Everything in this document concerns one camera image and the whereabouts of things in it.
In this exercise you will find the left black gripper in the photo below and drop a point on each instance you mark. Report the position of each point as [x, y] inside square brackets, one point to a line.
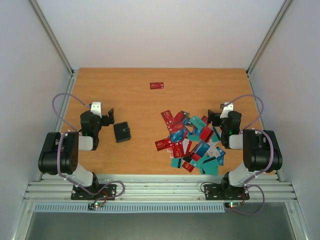
[111, 120]

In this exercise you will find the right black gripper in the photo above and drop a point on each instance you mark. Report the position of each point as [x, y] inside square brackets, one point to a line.
[215, 119]

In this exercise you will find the black leather card holder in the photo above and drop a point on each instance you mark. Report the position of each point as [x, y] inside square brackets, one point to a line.
[122, 132]

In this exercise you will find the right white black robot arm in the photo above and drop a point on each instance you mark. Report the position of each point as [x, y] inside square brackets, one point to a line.
[261, 151]

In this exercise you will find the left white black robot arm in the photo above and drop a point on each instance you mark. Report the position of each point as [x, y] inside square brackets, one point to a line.
[60, 151]

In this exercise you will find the teal card upper pile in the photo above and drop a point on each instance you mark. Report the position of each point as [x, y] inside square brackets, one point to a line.
[197, 122]

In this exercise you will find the red black stripe card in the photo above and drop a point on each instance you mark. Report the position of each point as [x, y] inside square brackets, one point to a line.
[206, 134]

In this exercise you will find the blue striped card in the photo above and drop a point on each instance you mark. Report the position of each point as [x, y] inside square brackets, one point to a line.
[199, 150]

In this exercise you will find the white card centre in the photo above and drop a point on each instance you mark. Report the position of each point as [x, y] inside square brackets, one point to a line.
[186, 145]

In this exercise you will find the lone red card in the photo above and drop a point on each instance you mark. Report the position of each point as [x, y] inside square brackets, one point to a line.
[156, 85]

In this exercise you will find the teal card bottom right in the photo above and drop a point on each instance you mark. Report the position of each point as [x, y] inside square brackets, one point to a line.
[210, 168]

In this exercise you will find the red card bottom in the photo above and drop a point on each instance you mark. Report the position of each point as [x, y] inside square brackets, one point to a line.
[187, 166]

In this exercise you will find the teal card bottom left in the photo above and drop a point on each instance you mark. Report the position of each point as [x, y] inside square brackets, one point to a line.
[176, 163]

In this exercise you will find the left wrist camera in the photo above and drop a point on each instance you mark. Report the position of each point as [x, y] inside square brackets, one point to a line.
[96, 108]

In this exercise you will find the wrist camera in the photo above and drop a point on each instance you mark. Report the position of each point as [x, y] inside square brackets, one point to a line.
[226, 108]
[96, 108]

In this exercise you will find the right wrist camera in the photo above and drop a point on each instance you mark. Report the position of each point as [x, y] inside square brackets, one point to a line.
[226, 108]

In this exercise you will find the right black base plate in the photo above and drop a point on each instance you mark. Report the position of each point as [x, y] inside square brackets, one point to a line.
[216, 192]

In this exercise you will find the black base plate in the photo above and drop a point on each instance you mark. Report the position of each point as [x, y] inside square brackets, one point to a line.
[91, 193]
[216, 192]

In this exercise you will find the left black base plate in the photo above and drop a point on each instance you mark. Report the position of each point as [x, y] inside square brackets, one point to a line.
[91, 193]

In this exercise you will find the grey slotted cable duct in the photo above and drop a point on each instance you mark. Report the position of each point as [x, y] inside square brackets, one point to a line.
[129, 208]

